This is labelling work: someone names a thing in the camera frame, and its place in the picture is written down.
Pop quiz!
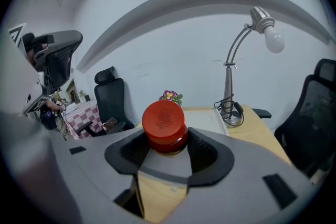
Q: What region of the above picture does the red lidded jar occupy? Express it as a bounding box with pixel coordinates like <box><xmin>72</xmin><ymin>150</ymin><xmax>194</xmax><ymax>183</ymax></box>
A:
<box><xmin>141</xmin><ymin>100</ymin><xmax>190</xmax><ymax>159</ymax></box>

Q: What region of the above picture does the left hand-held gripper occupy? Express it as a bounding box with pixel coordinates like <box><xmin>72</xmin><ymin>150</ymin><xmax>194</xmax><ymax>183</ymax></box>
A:
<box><xmin>7</xmin><ymin>22</ymin><xmax>84</xmax><ymax>115</ymax></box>

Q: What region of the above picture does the black office chair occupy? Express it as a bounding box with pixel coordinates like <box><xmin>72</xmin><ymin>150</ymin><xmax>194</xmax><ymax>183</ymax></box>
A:
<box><xmin>76</xmin><ymin>66</ymin><xmax>135</xmax><ymax>138</ymax></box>
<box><xmin>251</xmin><ymin>58</ymin><xmax>336</xmax><ymax>180</ymax></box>

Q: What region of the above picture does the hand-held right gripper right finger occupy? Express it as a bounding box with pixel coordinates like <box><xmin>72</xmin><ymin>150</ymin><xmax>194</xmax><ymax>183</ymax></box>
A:
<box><xmin>157</xmin><ymin>126</ymin><xmax>320</xmax><ymax>224</ymax></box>

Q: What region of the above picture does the yellow wooden table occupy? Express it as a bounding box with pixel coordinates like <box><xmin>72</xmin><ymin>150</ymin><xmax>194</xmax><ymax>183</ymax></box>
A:
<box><xmin>134</xmin><ymin>104</ymin><xmax>293</xmax><ymax>224</ymax></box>

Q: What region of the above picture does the red white checkered tablecloth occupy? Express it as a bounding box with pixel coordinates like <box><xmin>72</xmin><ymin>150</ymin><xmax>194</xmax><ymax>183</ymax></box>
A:
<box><xmin>64</xmin><ymin>100</ymin><xmax>103</xmax><ymax>141</ymax></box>

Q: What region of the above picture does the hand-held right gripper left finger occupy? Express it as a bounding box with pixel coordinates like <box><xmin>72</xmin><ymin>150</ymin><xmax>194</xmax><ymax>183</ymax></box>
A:
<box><xmin>48</xmin><ymin>127</ymin><xmax>153</xmax><ymax>224</ymax></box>

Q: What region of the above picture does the black lamp cable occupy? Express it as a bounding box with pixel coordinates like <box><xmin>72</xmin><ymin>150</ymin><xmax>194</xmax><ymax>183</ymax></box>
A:
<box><xmin>213</xmin><ymin>94</ymin><xmax>245</xmax><ymax>126</ymax></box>

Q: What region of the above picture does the silver desk lamp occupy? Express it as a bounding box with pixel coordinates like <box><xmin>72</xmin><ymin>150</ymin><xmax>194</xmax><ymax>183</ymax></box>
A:
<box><xmin>213</xmin><ymin>6</ymin><xmax>286</xmax><ymax>130</ymax></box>

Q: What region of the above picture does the brown bag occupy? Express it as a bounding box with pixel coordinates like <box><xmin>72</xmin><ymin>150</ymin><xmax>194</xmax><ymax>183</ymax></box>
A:
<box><xmin>102</xmin><ymin>116</ymin><xmax>119</xmax><ymax>132</ymax></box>

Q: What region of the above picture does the purple yellow flower plant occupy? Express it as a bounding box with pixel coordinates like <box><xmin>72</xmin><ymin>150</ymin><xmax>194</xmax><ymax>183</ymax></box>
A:
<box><xmin>158</xmin><ymin>89</ymin><xmax>184</xmax><ymax>107</ymax></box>

